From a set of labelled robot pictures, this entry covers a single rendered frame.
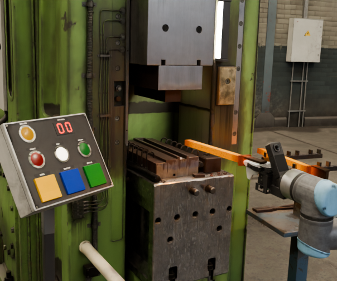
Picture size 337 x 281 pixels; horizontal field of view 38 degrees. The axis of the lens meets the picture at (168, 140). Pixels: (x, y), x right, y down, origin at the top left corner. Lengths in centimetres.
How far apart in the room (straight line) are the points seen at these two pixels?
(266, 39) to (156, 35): 706
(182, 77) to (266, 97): 706
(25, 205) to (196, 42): 92
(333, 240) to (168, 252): 79
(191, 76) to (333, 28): 778
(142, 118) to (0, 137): 102
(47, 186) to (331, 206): 82
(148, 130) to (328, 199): 127
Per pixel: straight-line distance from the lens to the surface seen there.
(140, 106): 238
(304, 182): 140
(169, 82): 189
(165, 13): 188
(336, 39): 967
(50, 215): 171
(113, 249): 212
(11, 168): 152
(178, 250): 203
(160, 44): 187
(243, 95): 229
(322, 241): 141
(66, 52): 190
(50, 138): 159
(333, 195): 137
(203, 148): 181
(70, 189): 156
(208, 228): 207
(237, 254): 251
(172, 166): 196
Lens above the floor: 145
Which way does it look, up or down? 11 degrees down
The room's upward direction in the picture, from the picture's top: 2 degrees clockwise
